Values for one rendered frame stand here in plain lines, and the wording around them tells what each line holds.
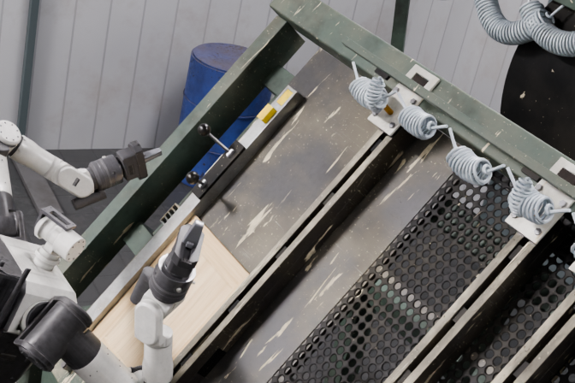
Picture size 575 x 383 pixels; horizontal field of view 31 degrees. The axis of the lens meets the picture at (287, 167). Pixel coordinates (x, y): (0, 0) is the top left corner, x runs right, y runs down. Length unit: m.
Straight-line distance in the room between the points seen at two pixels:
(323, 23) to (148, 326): 1.10
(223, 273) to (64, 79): 3.34
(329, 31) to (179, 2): 3.17
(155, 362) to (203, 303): 0.44
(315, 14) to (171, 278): 1.08
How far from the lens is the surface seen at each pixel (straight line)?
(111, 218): 3.18
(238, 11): 6.21
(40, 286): 2.43
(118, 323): 3.00
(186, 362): 2.69
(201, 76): 5.73
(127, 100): 6.18
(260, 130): 2.96
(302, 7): 3.07
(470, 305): 2.33
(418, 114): 2.44
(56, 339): 2.33
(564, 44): 2.77
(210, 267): 2.85
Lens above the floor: 2.69
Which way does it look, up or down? 25 degrees down
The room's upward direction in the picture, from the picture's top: 13 degrees clockwise
